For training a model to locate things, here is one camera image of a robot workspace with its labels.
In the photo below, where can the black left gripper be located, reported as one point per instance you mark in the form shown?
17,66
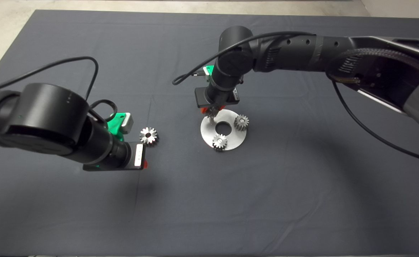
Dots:
138,167

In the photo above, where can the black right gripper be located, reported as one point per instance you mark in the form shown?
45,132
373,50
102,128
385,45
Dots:
199,101

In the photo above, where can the small steel gear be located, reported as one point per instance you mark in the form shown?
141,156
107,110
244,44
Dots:
241,122
212,113
219,142

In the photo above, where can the larger steel gear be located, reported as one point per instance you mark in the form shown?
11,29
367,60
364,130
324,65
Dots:
153,137

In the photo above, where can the round metal plate with hole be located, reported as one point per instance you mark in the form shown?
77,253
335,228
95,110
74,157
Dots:
234,141

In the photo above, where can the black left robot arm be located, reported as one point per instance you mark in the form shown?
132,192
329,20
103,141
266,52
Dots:
34,114

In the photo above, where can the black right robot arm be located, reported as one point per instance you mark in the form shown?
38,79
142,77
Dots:
302,53

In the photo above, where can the dark grey table cloth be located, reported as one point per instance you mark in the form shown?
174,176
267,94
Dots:
231,200

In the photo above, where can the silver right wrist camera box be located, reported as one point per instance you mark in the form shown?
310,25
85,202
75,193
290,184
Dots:
206,73

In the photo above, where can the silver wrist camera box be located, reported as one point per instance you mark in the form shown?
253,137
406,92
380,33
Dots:
206,73
128,123

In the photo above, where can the green right camera mount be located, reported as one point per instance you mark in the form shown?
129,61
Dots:
209,71

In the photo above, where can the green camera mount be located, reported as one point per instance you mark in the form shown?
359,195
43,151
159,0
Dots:
209,71
115,125

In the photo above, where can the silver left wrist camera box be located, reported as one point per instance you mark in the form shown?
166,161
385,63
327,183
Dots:
128,123

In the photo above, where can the green left camera mount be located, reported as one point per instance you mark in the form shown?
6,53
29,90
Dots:
115,125

